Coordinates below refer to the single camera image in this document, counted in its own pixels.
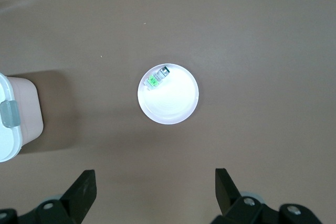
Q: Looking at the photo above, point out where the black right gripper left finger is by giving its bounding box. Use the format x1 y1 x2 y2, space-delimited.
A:
33 169 99 224

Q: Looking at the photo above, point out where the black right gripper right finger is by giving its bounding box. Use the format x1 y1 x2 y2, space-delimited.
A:
212 168 280 224

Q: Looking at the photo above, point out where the pink round plate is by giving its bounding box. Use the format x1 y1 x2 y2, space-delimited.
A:
136 62 201 124

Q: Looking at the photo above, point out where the green and grey switch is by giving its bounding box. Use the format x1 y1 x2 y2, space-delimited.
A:
143 65 171 91

